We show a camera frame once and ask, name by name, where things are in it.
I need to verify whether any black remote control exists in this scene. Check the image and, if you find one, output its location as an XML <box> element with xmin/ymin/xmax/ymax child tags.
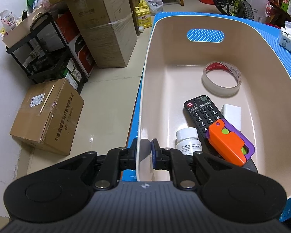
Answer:
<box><xmin>184</xmin><ymin>95</ymin><xmax>258</xmax><ymax>173</ymax></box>

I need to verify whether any white pill bottle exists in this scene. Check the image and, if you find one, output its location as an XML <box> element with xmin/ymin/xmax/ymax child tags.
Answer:
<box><xmin>176</xmin><ymin>127</ymin><xmax>202</xmax><ymax>156</ymax></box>

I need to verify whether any clear tape roll red core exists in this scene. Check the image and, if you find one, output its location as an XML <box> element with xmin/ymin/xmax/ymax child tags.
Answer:
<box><xmin>201</xmin><ymin>61</ymin><xmax>242</xmax><ymax>97</ymax></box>

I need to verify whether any brown cardboard box on floor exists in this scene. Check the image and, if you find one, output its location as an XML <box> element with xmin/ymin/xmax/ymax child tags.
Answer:
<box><xmin>10</xmin><ymin>78</ymin><xmax>84</xmax><ymax>156</ymax></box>

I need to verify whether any yellow detergent jug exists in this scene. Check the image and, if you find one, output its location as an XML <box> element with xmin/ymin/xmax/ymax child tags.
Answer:
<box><xmin>134</xmin><ymin>0</ymin><xmax>152</xmax><ymax>28</ymax></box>

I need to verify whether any orange purple toy knife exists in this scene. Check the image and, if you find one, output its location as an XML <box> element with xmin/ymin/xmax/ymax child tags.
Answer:
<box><xmin>206</xmin><ymin>118</ymin><xmax>255</xmax><ymax>167</ymax></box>

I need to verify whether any large stacked cardboard box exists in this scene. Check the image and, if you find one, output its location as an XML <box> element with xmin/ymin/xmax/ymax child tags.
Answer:
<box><xmin>66</xmin><ymin>0</ymin><xmax>137</xmax><ymax>68</ymax></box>

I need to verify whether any black metal shelf rack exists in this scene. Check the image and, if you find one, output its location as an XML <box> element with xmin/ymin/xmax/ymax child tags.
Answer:
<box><xmin>6</xmin><ymin>12</ymin><xmax>88</xmax><ymax>93</ymax></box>

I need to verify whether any white charger cube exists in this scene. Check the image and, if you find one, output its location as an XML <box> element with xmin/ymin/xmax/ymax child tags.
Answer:
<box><xmin>221</xmin><ymin>104</ymin><xmax>241</xmax><ymax>131</ymax></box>

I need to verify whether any white plastic bag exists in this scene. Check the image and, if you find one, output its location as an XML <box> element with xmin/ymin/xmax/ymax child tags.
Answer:
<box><xmin>146</xmin><ymin>0</ymin><xmax>163</xmax><ymax>16</ymax></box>

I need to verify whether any beige plastic storage bin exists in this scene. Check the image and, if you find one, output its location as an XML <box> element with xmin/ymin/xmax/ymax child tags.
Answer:
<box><xmin>136</xmin><ymin>15</ymin><xmax>291</xmax><ymax>196</ymax></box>

